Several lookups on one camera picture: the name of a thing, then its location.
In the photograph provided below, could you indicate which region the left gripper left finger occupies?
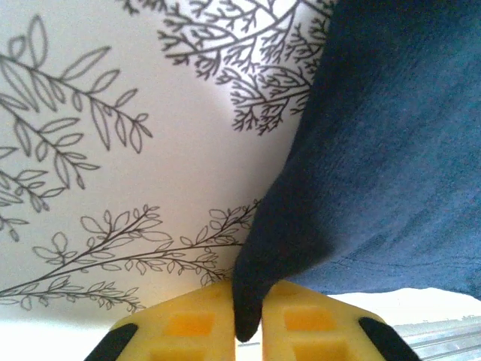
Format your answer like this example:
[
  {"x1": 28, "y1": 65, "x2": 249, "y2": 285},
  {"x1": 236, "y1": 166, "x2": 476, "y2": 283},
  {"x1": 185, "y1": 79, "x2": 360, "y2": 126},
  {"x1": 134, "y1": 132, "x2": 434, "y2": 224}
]
[{"x1": 84, "y1": 280, "x2": 237, "y2": 361}]

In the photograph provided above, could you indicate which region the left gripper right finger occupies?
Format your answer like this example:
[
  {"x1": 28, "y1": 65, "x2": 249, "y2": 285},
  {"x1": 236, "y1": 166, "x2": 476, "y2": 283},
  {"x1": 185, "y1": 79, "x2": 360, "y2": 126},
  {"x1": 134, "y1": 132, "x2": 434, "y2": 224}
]
[{"x1": 261, "y1": 280, "x2": 422, "y2": 361}]

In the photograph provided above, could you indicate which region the wide aluminium base rail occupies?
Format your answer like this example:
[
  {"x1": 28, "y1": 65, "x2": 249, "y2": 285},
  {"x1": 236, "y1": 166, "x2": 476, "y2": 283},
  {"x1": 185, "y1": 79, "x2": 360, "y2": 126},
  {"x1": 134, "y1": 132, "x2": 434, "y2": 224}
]
[{"x1": 390, "y1": 314, "x2": 481, "y2": 361}]

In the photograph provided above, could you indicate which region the floral patterned table cover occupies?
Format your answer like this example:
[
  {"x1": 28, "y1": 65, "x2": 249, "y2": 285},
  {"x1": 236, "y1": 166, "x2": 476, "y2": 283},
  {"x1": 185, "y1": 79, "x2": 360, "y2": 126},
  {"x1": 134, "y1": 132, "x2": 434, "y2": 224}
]
[{"x1": 0, "y1": 0, "x2": 481, "y2": 341}]

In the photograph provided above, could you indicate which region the navy blue garment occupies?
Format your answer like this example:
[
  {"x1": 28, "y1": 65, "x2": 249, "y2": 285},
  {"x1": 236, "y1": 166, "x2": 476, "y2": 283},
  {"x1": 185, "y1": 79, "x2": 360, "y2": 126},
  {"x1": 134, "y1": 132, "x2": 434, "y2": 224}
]
[{"x1": 231, "y1": 0, "x2": 481, "y2": 343}]

